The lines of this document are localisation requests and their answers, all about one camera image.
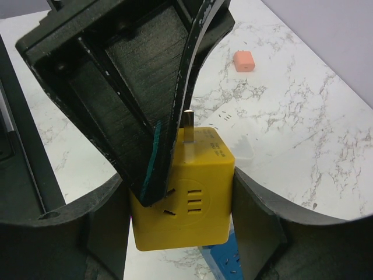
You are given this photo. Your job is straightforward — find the pink plug adapter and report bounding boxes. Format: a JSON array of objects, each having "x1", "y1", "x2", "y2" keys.
[{"x1": 234, "y1": 51, "x2": 255, "y2": 72}]

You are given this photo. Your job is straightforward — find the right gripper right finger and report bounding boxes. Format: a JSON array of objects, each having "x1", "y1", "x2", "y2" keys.
[{"x1": 232, "y1": 169, "x2": 372, "y2": 279}]

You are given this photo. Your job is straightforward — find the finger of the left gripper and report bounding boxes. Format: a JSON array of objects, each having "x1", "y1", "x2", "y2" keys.
[
  {"x1": 168, "y1": 1, "x2": 235, "y2": 156},
  {"x1": 16, "y1": 1, "x2": 204, "y2": 207}
]

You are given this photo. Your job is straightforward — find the yellow cube socket adapter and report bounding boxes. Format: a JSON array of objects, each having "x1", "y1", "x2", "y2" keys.
[{"x1": 131, "y1": 110, "x2": 235, "y2": 251}]

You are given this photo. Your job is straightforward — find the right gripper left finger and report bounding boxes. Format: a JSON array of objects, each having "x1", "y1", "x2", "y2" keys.
[{"x1": 1, "y1": 174, "x2": 130, "y2": 279}]

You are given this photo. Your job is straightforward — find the blue cube socket adapter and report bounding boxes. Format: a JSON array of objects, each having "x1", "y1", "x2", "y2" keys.
[{"x1": 199, "y1": 228, "x2": 243, "y2": 280}]

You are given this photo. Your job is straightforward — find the white triangular power strip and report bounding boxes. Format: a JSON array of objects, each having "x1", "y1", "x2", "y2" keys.
[{"x1": 207, "y1": 109, "x2": 254, "y2": 161}]

